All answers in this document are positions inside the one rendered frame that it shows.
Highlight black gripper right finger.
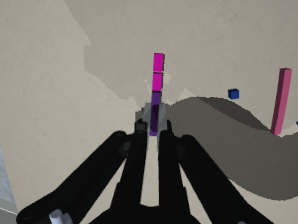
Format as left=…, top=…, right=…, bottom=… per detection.
left=157, top=103, right=274, bottom=224

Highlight purple rod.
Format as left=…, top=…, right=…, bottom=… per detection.
left=149, top=90, right=160, bottom=136

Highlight magenta block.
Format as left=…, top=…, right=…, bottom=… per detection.
left=153, top=53, right=163, bottom=72
left=152, top=72, right=162, bottom=91

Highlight pink rod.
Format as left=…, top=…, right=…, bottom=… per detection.
left=270, top=68, right=292, bottom=135

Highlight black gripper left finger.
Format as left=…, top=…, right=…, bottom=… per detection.
left=16, top=102, right=151, bottom=224

